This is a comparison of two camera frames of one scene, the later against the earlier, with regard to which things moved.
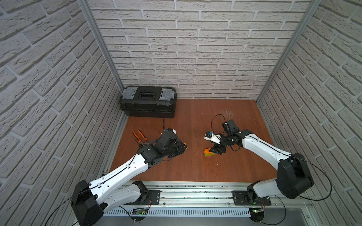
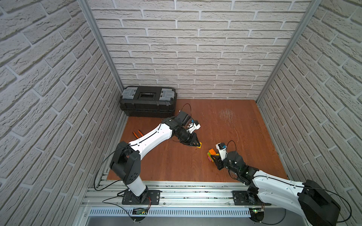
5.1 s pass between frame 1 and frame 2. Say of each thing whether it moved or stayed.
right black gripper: moved
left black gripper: moved
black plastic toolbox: stayed
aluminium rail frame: stayed
